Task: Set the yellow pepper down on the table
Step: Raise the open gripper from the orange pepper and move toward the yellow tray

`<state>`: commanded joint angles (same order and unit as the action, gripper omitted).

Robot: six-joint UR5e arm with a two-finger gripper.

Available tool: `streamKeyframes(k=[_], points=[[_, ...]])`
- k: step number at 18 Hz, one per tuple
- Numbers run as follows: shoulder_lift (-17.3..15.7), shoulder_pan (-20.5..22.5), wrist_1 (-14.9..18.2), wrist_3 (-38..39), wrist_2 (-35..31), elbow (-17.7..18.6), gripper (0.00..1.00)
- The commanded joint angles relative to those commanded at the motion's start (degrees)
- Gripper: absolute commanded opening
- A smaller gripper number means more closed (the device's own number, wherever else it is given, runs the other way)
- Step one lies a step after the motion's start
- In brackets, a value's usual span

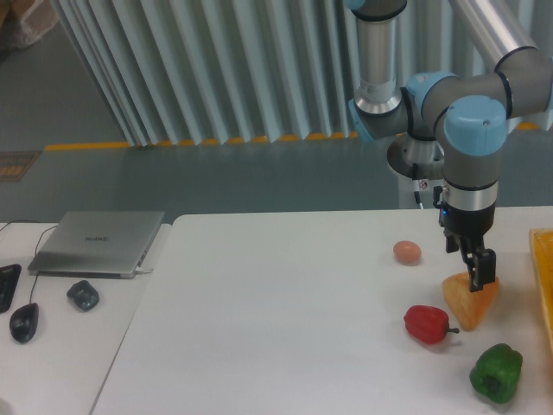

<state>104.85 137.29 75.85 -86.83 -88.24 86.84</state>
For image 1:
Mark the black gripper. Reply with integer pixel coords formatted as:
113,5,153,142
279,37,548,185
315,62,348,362
439,203,496,292

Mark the black computer mouse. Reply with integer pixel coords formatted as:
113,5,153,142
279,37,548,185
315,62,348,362
9,303,40,344

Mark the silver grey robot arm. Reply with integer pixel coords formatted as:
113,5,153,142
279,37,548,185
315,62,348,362
346,1,552,291

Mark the red bell pepper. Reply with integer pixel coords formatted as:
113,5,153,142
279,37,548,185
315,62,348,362
404,305,460,345

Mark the green bell pepper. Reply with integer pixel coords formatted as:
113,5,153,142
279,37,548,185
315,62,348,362
469,343,524,405

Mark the orange bread wedge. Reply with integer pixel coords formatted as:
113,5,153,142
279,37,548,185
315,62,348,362
442,272,500,331

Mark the brown egg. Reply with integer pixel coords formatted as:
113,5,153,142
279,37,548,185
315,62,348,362
393,240,422,264

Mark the yellow woven basket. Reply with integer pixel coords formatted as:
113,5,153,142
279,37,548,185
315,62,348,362
529,228,552,349

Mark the white laptop plug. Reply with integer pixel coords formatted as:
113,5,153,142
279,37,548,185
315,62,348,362
135,267,153,275

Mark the white corrugated partition screen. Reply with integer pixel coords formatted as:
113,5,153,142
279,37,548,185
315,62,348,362
50,0,537,148

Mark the silver closed laptop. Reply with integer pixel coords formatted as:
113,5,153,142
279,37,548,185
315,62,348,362
28,211,164,278

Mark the dark earbuds case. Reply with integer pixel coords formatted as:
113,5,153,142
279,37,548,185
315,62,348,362
67,280,100,312

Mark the black keyboard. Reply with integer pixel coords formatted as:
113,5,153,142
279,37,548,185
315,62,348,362
0,264,22,314

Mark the cardboard box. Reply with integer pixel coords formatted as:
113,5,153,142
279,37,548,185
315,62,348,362
1,0,59,52

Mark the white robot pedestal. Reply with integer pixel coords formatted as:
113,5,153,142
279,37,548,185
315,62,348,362
386,134,443,209

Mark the black mouse cable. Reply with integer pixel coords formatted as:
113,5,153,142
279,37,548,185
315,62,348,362
0,219,61,306

